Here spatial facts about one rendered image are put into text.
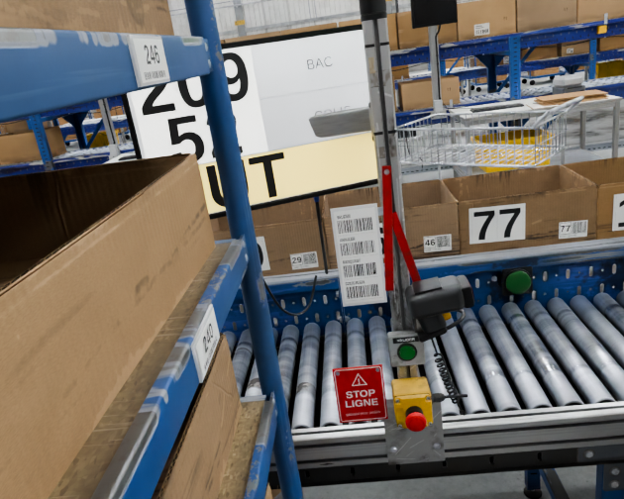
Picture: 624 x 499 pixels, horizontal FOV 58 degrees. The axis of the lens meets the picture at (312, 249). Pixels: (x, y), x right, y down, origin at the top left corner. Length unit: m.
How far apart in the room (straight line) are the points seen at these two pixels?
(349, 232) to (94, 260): 0.73
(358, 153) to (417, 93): 4.83
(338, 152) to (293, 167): 0.09
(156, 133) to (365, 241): 0.42
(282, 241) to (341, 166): 0.62
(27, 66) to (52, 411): 0.16
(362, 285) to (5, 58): 0.89
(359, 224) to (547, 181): 1.11
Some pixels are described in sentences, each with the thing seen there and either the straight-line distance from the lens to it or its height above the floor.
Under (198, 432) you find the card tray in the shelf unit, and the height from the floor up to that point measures 1.22.
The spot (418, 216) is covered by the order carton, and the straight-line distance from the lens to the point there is 1.67.
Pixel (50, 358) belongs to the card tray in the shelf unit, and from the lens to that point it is 0.31.
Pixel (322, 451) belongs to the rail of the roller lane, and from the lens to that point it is 1.29.
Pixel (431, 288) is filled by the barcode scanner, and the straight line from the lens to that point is 1.04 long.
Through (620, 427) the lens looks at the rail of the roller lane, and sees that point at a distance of 1.37.
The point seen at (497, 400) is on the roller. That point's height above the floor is 0.74.
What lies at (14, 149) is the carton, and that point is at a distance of 6.91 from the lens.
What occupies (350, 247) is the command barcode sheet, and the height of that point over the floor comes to 1.17.
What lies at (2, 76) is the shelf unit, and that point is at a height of 1.53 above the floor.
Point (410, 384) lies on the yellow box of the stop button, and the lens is 1.16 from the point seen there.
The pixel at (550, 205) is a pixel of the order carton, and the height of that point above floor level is 1.01.
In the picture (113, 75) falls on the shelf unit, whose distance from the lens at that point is 0.34.
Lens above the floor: 1.52
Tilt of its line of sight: 19 degrees down
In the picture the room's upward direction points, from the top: 8 degrees counter-clockwise
